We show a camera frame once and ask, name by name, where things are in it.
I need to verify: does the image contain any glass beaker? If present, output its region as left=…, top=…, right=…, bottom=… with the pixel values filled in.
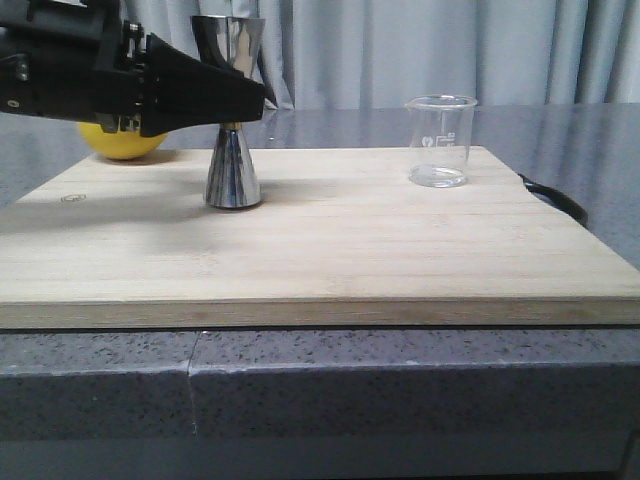
left=405, top=94, right=477, bottom=188

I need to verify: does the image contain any yellow lemon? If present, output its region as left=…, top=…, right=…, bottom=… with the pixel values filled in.
left=76, top=122, right=168, bottom=160

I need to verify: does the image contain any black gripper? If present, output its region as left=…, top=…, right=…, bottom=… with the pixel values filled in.
left=1, top=1, right=265, bottom=137

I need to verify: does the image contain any wooden cutting board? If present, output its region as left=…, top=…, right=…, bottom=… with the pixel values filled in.
left=1, top=147, right=639, bottom=329

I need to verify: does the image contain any steel double jigger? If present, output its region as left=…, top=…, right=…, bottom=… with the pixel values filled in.
left=191, top=15, right=265, bottom=210

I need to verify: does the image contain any grey curtain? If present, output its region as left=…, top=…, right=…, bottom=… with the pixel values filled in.
left=121, top=1, right=639, bottom=110

